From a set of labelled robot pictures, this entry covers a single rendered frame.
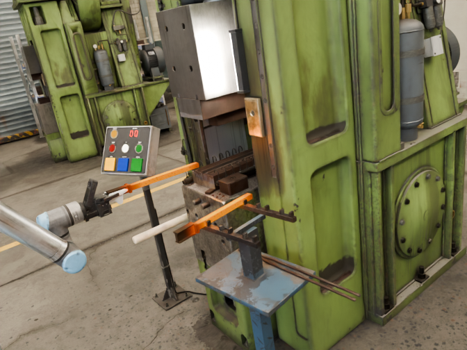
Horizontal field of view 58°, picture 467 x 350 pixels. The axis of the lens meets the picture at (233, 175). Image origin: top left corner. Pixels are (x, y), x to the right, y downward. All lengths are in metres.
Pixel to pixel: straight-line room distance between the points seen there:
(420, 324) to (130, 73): 5.60
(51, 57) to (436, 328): 5.85
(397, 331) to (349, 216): 0.71
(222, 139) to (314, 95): 0.66
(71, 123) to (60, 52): 1.03
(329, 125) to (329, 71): 0.24
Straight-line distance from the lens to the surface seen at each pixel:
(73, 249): 1.72
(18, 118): 9.84
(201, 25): 1.89
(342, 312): 2.40
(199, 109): 1.96
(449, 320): 2.67
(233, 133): 2.40
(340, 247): 2.28
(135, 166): 2.39
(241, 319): 2.30
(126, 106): 6.88
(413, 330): 2.57
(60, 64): 6.79
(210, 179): 2.06
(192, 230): 1.60
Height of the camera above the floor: 1.68
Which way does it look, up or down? 20 degrees down
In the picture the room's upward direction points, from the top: 9 degrees counter-clockwise
